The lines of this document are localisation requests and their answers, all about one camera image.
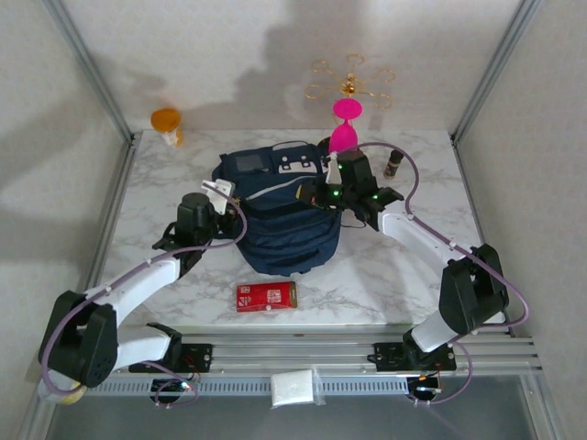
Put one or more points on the navy blue student backpack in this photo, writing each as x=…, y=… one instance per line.
x=284, y=229

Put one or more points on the red rectangular box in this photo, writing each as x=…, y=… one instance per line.
x=268, y=297

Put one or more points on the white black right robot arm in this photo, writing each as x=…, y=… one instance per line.
x=413, y=234

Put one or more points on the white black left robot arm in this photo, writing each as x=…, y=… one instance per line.
x=137, y=284

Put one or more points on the spice bottle with black cap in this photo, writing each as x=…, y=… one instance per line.
x=393, y=165

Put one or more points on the pink goblet glass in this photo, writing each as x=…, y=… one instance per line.
x=344, y=137

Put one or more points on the gold glass rack stand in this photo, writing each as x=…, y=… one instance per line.
x=351, y=84

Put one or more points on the orange pill bottle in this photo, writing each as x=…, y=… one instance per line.
x=165, y=120

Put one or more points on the black controller board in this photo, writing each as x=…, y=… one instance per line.
x=176, y=386
x=424, y=387

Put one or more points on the white plastic packet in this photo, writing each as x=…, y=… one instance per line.
x=291, y=387

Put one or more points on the aluminium side rail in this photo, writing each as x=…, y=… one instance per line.
x=482, y=229
x=114, y=206

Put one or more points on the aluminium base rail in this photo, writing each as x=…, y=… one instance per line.
x=293, y=353

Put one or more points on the aluminium frame post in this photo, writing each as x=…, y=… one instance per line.
x=94, y=71
x=493, y=69

